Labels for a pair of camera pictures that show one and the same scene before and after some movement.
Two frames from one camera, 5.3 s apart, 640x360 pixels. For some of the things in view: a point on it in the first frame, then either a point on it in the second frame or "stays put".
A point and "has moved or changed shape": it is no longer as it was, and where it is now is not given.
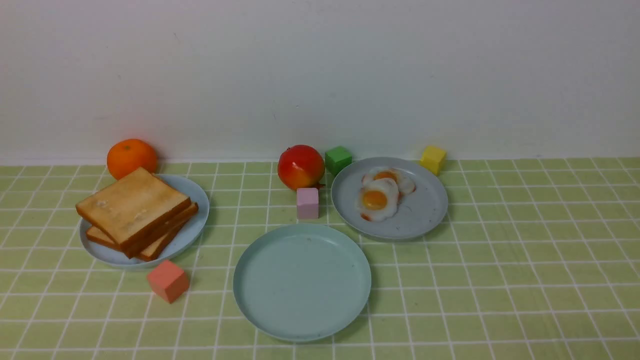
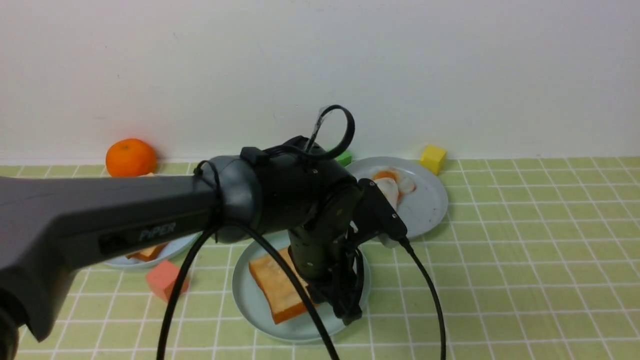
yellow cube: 432,159 stays put
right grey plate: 418,213 stays put
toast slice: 128,210 has moved or changed shape
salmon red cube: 168,282 stays put
